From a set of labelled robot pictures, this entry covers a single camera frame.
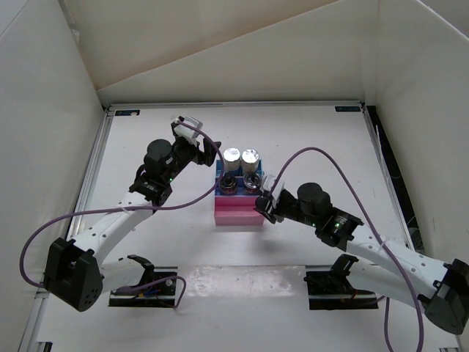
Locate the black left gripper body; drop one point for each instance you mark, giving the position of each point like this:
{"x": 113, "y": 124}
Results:
{"x": 185, "y": 154}

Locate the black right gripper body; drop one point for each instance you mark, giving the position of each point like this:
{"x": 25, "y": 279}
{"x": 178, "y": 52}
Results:
{"x": 288, "y": 207}

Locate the silver-lid salt bottle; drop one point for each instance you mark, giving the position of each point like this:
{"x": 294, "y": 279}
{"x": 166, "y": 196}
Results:
{"x": 249, "y": 161}
{"x": 231, "y": 158}

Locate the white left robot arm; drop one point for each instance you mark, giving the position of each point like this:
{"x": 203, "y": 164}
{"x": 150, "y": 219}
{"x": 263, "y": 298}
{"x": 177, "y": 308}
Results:
{"x": 76, "y": 271}

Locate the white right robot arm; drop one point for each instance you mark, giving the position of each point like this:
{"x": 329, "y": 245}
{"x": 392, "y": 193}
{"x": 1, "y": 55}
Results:
{"x": 388, "y": 268}

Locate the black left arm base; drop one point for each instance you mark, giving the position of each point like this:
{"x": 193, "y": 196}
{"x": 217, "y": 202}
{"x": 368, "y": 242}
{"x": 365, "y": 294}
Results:
{"x": 134, "y": 281}

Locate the light blue tray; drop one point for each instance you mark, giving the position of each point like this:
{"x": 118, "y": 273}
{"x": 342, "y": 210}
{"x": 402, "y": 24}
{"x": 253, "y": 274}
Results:
{"x": 221, "y": 169}

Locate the dark blue tray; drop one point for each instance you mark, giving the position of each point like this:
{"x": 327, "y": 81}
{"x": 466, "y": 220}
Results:
{"x": 240, "y": 190}

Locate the pink tray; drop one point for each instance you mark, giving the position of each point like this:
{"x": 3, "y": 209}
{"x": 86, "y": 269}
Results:
{"x": 236, "y": 211}

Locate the dark table label left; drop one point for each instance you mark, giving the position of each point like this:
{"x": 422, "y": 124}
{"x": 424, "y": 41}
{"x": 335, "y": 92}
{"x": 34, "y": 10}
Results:
{"x": 127, "y": 113}

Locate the dark table label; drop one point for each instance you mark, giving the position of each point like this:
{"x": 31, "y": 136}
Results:
{"x": 127, "y": 113}
{"x": 347, "y": 109}

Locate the dark table label right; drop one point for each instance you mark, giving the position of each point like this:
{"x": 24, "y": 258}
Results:
{"x": 347, "y": 109}

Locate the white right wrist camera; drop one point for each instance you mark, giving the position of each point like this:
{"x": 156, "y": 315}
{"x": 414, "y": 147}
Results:
{"x": 270, "y": 188}

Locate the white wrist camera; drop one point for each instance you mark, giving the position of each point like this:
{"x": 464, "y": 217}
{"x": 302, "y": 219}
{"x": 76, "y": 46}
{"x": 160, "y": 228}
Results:
{"x": 270, "y": 188}
{"x": 187, "y": 127}

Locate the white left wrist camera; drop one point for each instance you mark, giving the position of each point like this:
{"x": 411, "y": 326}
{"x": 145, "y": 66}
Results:
{"x": 187, "y": 127}

